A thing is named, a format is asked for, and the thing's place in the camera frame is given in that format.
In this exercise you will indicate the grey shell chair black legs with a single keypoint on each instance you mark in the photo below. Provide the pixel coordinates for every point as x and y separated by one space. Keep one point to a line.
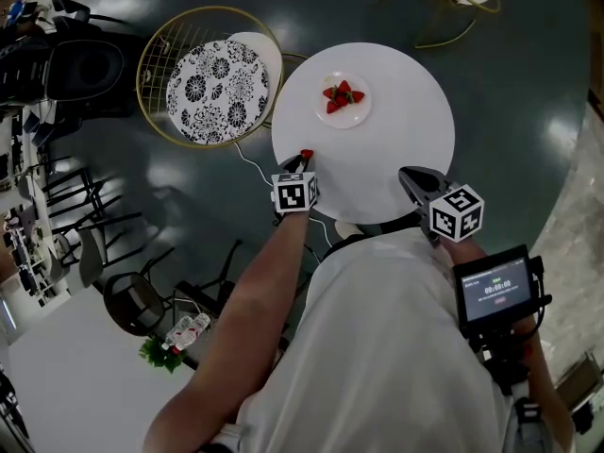
61 253
89 253

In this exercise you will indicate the person's left forearm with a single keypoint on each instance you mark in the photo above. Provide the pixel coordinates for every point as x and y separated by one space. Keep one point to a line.
245 309

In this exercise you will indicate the white-edged phone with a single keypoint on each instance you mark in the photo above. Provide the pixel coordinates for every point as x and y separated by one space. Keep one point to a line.
186 306

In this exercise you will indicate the clear water bottle red cap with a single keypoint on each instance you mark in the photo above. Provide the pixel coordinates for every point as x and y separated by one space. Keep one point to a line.
179 335

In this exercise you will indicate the person's black trousers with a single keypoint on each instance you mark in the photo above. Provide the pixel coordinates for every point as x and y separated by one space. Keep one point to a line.
401 224

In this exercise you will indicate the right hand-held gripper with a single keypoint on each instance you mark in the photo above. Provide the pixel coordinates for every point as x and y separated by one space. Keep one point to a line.
455 215

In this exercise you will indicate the white plate with strawberries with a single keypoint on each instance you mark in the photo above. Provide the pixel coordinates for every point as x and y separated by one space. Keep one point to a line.
351 118

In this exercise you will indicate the person's white shirt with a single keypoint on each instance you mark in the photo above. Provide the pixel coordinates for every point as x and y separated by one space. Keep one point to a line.
377 347

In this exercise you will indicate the person's white shoe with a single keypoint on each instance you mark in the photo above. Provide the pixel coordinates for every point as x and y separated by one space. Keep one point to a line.
347 228

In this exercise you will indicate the person's right forearm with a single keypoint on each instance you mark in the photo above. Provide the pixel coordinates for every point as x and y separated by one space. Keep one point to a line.
464 253

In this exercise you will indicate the red leafy-topped strawberry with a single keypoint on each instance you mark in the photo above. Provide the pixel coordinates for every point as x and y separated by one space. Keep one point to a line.
307 153

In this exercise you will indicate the pile of red strawberries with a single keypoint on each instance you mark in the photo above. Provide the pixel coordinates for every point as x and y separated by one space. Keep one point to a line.
342 99

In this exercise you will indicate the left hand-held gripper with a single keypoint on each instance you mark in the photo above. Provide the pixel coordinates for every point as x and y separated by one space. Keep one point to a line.
292 194

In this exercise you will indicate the black round-back chair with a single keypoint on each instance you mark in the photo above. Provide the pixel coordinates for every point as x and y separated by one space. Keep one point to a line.
134 305

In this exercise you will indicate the white round table gold legs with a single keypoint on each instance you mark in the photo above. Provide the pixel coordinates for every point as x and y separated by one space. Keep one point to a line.
377 168

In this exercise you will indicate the black monitor screen device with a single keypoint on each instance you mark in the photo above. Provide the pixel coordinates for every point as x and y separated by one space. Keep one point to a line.
505 361

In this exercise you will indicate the large black hooded equipment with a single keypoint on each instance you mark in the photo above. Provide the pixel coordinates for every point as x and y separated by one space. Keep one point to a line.
85 69

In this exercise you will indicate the black handheld monitor screen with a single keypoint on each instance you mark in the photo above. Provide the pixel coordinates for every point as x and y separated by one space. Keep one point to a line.
495 290

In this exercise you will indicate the white office desk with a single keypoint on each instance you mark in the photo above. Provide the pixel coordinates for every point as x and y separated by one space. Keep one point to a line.
28 281

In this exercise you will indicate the green leafy plant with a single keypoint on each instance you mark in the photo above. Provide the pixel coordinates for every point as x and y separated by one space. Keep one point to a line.
158 354

